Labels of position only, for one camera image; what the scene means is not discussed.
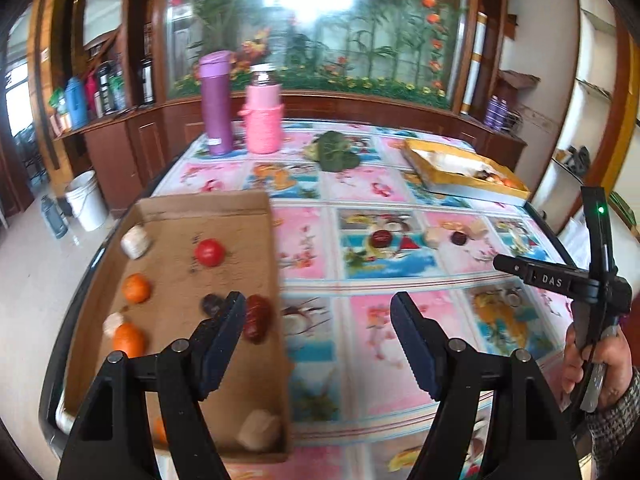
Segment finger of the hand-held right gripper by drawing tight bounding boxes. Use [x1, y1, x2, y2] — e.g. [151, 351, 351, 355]
[492, 253, 532, 280]

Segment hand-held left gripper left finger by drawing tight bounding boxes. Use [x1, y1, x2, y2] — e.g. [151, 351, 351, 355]
[57, 291, 248, 480]

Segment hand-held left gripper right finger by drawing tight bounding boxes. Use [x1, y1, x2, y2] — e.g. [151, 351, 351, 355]
[390, 291, 576, 480]

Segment large red date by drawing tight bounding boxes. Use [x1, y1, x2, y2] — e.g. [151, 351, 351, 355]
[243, 293, 274, 345]

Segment brown cardboard box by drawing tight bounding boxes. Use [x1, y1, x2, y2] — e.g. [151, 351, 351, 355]
[59, 189, 294, 464]

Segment red tomato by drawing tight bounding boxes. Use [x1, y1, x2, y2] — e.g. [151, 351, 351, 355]
[194, 238, 226, 268]

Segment person's right forearm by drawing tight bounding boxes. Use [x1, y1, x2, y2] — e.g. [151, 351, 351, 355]
[584, 366, 640, 480]

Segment person's right hand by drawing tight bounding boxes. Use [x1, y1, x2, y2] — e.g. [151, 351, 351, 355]
[559, 322, 635, 411]

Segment yellow and white box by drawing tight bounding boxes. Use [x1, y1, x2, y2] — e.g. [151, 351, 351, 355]
[403, 138, 531, 204]

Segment dark clutter on shelf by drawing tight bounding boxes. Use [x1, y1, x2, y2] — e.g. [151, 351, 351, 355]
[559, 144, 591, 176]

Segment purple spray cans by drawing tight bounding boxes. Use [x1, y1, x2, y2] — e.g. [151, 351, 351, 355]
[484, 95, 506, 131]

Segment white plastic bucket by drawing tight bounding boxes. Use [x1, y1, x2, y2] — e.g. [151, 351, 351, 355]
[64, 169, 110, 232]

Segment wooden cabinet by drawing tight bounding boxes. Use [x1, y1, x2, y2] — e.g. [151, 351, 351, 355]
[54, 89, 529, 217]

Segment white and gold roll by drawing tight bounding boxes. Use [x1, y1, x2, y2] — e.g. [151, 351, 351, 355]
[462, 12, 489, 114]

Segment green leafy vegetable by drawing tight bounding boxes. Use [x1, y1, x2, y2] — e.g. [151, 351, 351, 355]
[312, 130, 361, 171]

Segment grey-blue water jug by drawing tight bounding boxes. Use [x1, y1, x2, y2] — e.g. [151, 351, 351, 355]
[39, 194, 69, 240]

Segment pink knit-covered jar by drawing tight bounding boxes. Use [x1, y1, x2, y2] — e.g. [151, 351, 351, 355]
[238, 63, 285, 155]

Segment purple thermos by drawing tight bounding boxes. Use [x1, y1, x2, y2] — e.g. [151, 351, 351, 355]
[198, 50, 235, 156]

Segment black flask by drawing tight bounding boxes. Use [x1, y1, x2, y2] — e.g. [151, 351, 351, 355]
[140, 57, 155, 106]

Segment black thermos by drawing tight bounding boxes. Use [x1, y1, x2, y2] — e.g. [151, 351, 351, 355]
[97, 62, 116, 116]

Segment blue thermos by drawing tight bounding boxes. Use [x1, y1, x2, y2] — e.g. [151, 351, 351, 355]
[64, 77, 89, 130]

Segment red thermos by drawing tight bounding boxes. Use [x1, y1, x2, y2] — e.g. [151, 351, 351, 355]
[84, 72, 101, 120]

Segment green box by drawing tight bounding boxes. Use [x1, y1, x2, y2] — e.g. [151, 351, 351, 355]
[49, 87, 69, 134]

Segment flower-printed glass partition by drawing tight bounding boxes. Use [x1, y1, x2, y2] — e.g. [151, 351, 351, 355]
[160, 0, 477, 111]

